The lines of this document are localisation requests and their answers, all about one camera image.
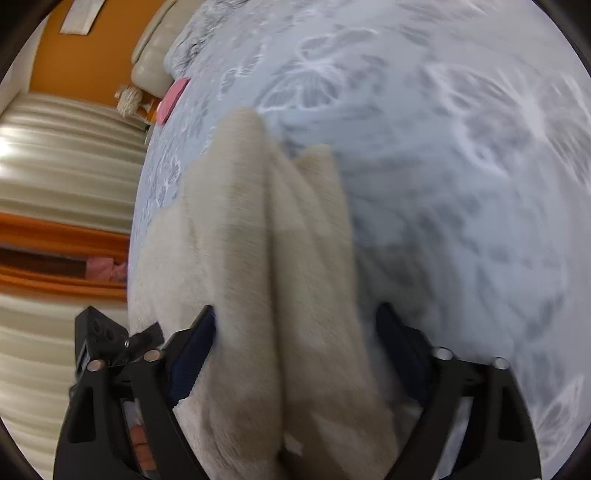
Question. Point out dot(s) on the bed with butterfly duvet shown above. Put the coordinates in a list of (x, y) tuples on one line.
[(461, 184)]

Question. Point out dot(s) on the white feather lamp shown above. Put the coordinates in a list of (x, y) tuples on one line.
[(128, 99)]

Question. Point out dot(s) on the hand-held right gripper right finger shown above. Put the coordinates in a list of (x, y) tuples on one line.
[(401, 355)]

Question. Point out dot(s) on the person's left hand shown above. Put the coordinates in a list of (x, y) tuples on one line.
[(141, 443)]

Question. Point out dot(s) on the blue butterfly print pillow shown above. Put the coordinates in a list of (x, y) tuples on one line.
[(196, 41)]

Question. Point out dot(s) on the beige sweater with black hearts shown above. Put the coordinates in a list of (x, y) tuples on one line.
[(240, 230)]

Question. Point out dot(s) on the cream curtain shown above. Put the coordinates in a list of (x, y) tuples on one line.
[(69, 152)]

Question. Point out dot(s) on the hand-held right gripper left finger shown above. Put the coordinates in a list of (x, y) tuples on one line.
[(191, 364)]

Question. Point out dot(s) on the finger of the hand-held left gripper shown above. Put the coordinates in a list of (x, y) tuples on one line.
[(145, 337)]

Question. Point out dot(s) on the orange curtain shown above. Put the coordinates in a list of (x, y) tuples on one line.
[(60, 233)]

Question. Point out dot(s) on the pink hanging cloth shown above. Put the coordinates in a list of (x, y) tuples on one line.
[(108, 270)]

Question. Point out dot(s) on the white wall fixture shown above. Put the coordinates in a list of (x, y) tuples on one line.
[(81, 18)]

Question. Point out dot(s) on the beige padded headboard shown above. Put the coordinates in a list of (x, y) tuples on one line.
[(152, 69)]

